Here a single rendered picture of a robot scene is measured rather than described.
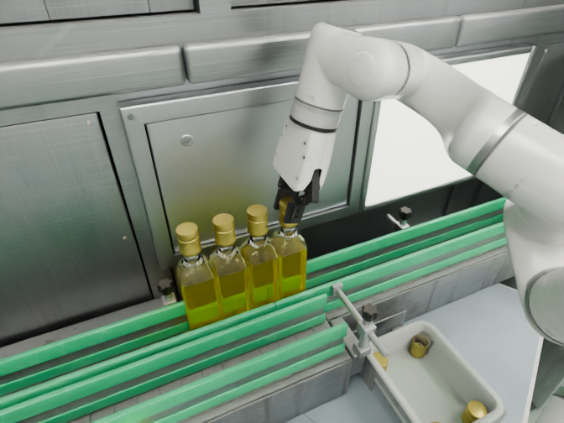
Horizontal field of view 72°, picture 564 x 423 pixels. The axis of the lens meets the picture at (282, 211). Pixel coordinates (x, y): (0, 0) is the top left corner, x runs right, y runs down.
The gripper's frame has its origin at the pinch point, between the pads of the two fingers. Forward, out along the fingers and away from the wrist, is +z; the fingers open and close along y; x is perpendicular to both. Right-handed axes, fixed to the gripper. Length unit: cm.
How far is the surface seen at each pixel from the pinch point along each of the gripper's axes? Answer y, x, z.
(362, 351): 15.9, 14.1, 21.9
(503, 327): 16, 59, 26
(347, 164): -13.0, 19.7, -2.2
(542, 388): 17, 114, 68
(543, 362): 13, 112, 59
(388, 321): 5.9, 31.4, 28.7
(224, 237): 2.0, -11.3, 4.6
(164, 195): -12.0, -18.4, 5.1
